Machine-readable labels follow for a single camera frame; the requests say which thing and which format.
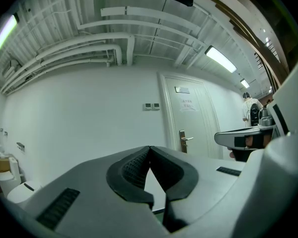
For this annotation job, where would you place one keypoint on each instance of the paper notice on door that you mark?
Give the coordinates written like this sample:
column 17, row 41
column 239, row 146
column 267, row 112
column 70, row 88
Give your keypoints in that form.
column 188, row 105

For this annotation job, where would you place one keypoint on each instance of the person's right hand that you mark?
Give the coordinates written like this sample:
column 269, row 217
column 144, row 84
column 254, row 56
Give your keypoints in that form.
column 249, row 141

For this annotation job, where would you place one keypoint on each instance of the black wall holder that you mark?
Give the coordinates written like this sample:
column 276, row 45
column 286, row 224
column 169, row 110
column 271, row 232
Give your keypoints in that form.
column 20, row 145

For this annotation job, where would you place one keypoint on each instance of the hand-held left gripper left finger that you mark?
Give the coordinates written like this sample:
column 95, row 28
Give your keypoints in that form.
column 89, row 182

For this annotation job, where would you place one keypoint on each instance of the ceiling tube light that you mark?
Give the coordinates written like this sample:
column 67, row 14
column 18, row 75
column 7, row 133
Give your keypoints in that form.
column 245, row 83
column 6, row 32
column 221, row 58

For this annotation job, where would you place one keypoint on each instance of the white toilet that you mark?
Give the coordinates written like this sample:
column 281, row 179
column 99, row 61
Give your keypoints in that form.
column 17, row 192

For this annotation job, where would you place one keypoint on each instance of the white wall control panel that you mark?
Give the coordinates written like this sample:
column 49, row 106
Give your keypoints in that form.
column 156, row 106
column 147, row 106

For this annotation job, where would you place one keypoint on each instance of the white ceiling pipe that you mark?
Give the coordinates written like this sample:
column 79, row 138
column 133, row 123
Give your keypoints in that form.
column 89, row 51
column 89, row 40

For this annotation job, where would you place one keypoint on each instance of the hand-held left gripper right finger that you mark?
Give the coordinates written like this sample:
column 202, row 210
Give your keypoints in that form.
column 201, row 172

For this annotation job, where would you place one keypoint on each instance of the dark door sign plate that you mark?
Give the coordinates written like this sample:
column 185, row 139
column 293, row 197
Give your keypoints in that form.
column 182, row 90

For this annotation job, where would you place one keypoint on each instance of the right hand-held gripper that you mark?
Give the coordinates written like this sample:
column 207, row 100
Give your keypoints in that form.
column 295, row 103

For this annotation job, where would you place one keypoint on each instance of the white door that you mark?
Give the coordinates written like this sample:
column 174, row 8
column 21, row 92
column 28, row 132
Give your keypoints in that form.
column 201, row 128

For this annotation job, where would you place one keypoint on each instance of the brown wooden beam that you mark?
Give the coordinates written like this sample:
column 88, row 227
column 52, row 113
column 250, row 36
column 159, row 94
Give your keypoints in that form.
column 263, row 48

